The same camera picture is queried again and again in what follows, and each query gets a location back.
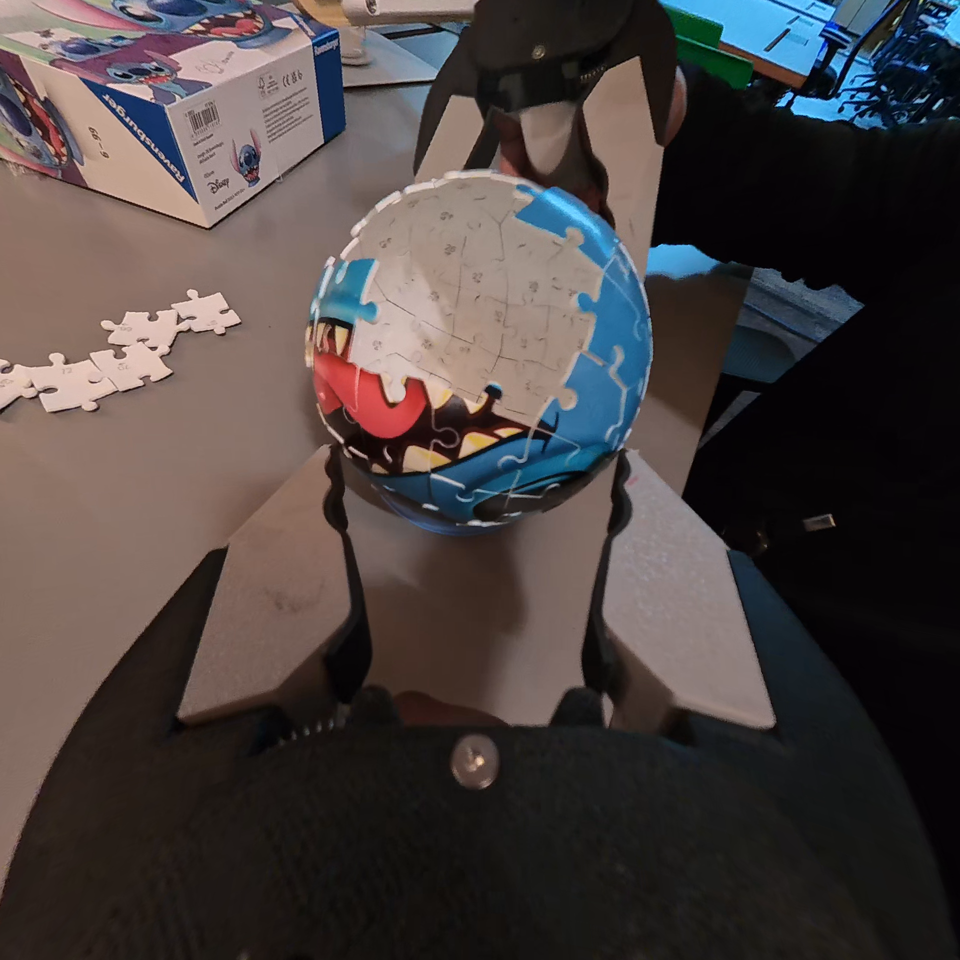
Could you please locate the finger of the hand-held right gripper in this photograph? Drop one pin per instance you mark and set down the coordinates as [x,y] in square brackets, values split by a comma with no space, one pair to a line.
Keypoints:
[630,150]
[446,142]

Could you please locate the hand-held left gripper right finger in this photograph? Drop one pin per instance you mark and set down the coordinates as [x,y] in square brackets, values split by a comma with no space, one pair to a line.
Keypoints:
[675,600]

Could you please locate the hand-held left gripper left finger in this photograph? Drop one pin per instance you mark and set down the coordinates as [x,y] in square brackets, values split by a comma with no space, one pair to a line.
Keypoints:
[270,600]

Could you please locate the blue puzzle ball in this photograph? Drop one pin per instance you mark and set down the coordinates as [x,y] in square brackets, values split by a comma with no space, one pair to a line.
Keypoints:
[480,300]

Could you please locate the person's right forearm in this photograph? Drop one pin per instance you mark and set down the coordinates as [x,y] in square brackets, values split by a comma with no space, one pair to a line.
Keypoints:
[787,187]

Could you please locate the colourful puzzle box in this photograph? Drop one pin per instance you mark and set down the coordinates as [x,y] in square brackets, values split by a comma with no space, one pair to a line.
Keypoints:
[150,90]

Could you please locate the person's right hand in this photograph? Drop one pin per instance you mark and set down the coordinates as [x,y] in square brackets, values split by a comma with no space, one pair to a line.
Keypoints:
[510,146]

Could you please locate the green panel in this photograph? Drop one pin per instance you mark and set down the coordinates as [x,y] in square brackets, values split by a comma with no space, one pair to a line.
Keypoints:
[712,52]

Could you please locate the white board stand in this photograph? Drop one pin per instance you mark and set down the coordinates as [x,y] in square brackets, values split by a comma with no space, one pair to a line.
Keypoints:
[358,37]

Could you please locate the person's dark clothed torso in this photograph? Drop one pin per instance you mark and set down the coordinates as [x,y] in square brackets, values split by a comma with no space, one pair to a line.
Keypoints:
[862,600]

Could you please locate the wooden background table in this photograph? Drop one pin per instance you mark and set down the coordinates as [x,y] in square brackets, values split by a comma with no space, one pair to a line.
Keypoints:
[787,37]

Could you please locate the black office chair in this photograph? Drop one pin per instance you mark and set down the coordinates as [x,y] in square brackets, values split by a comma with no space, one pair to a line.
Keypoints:
[900,60]

